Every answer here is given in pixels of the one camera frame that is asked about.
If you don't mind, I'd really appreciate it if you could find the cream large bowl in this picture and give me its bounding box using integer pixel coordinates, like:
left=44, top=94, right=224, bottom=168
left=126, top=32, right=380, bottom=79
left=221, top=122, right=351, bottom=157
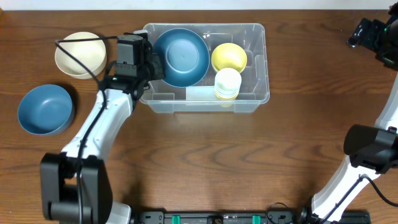
left=55, top=40, right=107, bottom=79

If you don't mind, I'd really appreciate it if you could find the blue bowl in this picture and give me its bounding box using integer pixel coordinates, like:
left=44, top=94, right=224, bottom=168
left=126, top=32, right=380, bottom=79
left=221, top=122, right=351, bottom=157
left=17, top=84, right=75, bottom=136
left=154, top=28, right=210, bottom=88

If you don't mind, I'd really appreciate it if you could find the yellow small bowl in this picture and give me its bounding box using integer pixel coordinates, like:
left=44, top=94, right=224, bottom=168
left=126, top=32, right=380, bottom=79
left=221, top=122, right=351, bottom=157
left=211, top=43, right=248, bottom=73

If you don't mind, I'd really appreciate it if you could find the cream cup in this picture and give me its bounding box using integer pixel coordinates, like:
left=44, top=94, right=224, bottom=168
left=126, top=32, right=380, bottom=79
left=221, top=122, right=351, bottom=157
left=215, top=68, right=242, bottom=91

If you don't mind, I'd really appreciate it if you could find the yellow cup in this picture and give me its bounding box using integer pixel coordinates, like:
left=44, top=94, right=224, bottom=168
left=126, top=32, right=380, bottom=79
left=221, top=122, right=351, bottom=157
left=216, top=94, right=238, bottom=100
left=220, top=100, right=233, bottom=108

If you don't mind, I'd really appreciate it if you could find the light blue cup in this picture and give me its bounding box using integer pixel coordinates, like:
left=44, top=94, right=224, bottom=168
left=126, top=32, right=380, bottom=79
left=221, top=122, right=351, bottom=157
left=215, top=88, right=239, bottom=94

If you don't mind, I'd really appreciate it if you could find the pink cup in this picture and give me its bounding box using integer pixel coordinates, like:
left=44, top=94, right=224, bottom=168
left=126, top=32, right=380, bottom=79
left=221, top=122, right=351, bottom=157
left=215, top=92, right=239, bottom=96

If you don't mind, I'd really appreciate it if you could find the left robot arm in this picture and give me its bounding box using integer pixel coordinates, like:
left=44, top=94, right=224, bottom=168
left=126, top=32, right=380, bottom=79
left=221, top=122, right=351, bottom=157
left=40, top=30, right=165, bottom=223

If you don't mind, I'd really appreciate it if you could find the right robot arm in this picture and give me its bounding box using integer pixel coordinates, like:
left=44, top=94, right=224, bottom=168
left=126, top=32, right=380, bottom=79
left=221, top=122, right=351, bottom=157
left=294, top=4, right=397, bottom=223

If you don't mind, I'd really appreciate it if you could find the clear plastic storage container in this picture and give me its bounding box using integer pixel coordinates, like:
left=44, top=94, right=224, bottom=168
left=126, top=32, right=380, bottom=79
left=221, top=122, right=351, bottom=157
left=141, top=23, right=271, bottom=113

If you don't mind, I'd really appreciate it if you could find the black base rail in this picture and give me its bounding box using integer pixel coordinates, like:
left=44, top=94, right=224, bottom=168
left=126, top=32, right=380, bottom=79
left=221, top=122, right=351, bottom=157
left=130, top=210, right=371, bottom=224

